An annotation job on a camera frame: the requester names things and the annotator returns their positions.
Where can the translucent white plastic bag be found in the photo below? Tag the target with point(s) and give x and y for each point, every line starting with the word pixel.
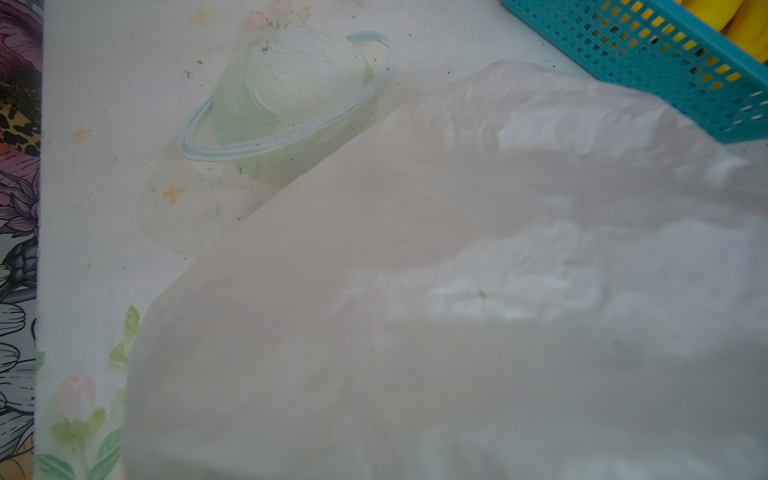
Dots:
pixel 525 275

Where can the yellow toy banana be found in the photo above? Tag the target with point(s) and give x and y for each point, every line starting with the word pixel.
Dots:
pixel 748 29

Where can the yellow toy mango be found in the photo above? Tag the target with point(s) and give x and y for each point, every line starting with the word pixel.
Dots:
pixel 715 13

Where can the teal plastic basket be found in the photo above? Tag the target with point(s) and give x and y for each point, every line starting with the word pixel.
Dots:
pixel 659 47

